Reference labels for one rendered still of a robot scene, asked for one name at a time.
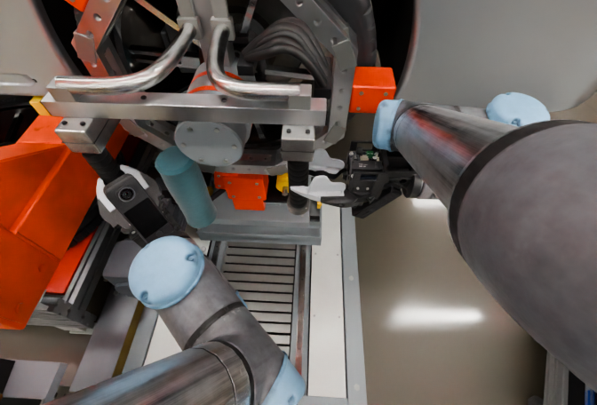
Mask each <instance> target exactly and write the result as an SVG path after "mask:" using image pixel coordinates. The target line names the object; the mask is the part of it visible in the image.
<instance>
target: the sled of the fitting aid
mask: <svg viewBox="0 0 597 405"><path fill-rule="evenodd" d="M207 188H208V191H209V194H210V196H211V195H212V194H213V192H214V188H215V184H214V173H213V174H211V180H210V184H209V186H208V187H207ZM196 232H197V234H198V236H199V238H200V240H205V241H223V242H260V243H280V244H298V245H317V246H319V245H320V246H321V242H322V204H321V202H317V201H314V200H311V199H310V221H309V228H300V227H280V226H241V225H221V224H210V225H208V226H206V227H203V228H197V229H196Z"/></svg>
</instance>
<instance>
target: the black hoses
mask: <svg viewBox="0 0 597 405"><path fill-rule="evenodd" d="M249 41H250V35H249V33H235V40H234V41H228V42H229V43H239V44H248V45H247V46H246V47H242V50H241V53H240V56H239V60H238V62H237V72H238V75H248V76H254V75H255V71H256V67H257V63H258V61H260V60H266V59H269V58H272V57H274V56H276V55H279V54H288V55H290V56H292V57H294V58H296V59H297V60H299V61H300V62H301V63H302V64H303V65H304V66H305V67H306V69H307V70H308V72H309V73H310V74H311V76H312V77H313V78H314V95H313V98H326V99H330V98H331V57H325V56H324V53H323V51H322V48H321V46H320V45H319V43H318V41H317V39H316V37H315V35H314V33H313V31H312V30H311V28H310V27H309V26H308V25H307V24H306V23H305V22H304V21H303V20H301V19H299V18H295V17H286V18H282V19H280V20H277V21H276V22H274V23H273V24H271V25H270V26H269V27H268V28H266V29H265V30H264V31H263V32H262V33H260V34H259V35H258V36H256V37H255V38H254V39H253V40H252V41H251V42H250V43H249Z"/></svg>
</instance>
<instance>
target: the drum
mask: <svg viewBox="0 0 597 405"><path fill-rule="evenodd" d="M238 60H239V58H237V57H235V59H234V60H233V63H232V66H231V67H224V70H225V73H226V74H227V75H229V76H231V77H233V78H236V79H241V80H246V81H256V79H255V76H248V75H238V72H237V62H238ZM187 93H190V94H218V95H226V94H224V93H222V92H220V91H218V90H217V89H216V88H215V87H213V85H212V84H211V82H210V80H209V78H208V76H207V71H206V66H205V62H204V63H203V64H201V65H200V66H199V67H198V69H197V70H196V71H195V75H194V77H193V80H192V82H191V84H190V85H189V88H188V91H187ZM251 127H252V123H214V122H189V121H179V122H178V124H177V127H176V129H175V132H174V140H175V143H176V145H177V147H178V148H179V150H180V151H181V152H182V153H183V154H184V155H186V156H187V157H189V158H190V159H192V160H194V161H196V162H198V163H201V164H205V165H209V166H226V165H229V164H232V163H235V162H237V161H238V160H239V159H240V158H241V157H242V155H243V150H244V145H245V143H246V142H247V141H248V139H249V137H250V134H251Z"/></svg>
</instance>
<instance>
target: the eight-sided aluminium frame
mask: <svg viewBox="0 0 597 405"><path fill-rule="evenodd" d="M126 2H127V0H89V1H88V4H87V5H86V7H85V10H84V13H83V16H82V18H81V20H80V22H79V24H78V27H77V29H76V30H75V31H74V33H73V34H74V37H73V39H72V42H71V44H72V45H73V47H74V48H75V50H76V53H77V58H79V59H81V60H82V62H83V63H84V65H85V66H86V68H87V70H88V71H89V73H90V75H91V76H119V75H128V73H127V71H126V69H125V67H124V65H123V63H122V61H121V60H120V58H119V56H118V54H117V52H116V50H115V47H114V45H113V44H112V42H111V40H110V38H109V34H110V32H111V30H112V29H113V27H114V25H115V23H116V21H117V19H118V17H119V15H120V13H121V11H122V9H123V7H124V5H125V4H126ZM281 2H282V3H283V4H284V5H285V6H286V7H287V8H288V9H289V10H290V11H291V12H292V13H293V14H294V15H295V16H296V17H297V18H299V19H301V20H303V21H304V22H305V23H306V24H307V25H308V26H309V27H310V28H311V30H312V31H313V33H314V35H315V37H316V38H317V39H318V40H319V41H320V42H321V44H322V45H323V46H324V47H325V48H326V49H327V50H328V51H329V52H330V53H331V54H332V55H333V56H334V57H333V67H332V76H331V98H330V102H329V111H328V118H327V125H325V126H315V139H314V150H316V149H319V148H320V149H325V148H327V147H329V146H331V145H333V144H334V145H336V143H337V142H338V141H339V140H341V139H343V138H344V136H345V131H346V120H347V115H348V109H349V104H350V99H351V93H352V88H353V82H354V72H355V67H356V66H357V56H358V45H357V38H356V33H355V32H354V31H353V30H352V29H351V28H350V27H349V24H348V22H345V21H344V20H343V18H342V17H341V16H340V15H339V14H338V12H337V11H336V10H335V9H334V8H333V6H332V5H331V4H330V3H329V2H328V0H281ZM119 123H120V124H121V125H122V126H123V128H124V129H125V130H126V131H128V132H129V133H130V134H132V135H133V136H134V137H139V138H140V139H143V140H145V141H146V142H148V143H150V144H151V145H153V146H155V147H158V148H160V149H162V150H164V149H166V148H168V147H175V146H177V145H176V143H175V140H174V132H175V129H176V127H175V126H173V125H171V124H170V123H167V122H166V121H164V120H139V119H121V121H120V122H119ZM281 149H282V148H279V149H277V150H258V149H244V150H243V155H242V157H241V158H240V159H239V160H238V161H237V162H235V163H232V164H229V165H226V166H209V165H205V164H201V163H197V164H198V166H199V168H200V170H201V171H202V172H209V173H212V174H213V173H214V171H216V172H223V173H238V174H260V175H271V176H275V175H283V174H284V173H287V172H288V164H287V161H284V160H283V159H282V152H281Z"/></svg>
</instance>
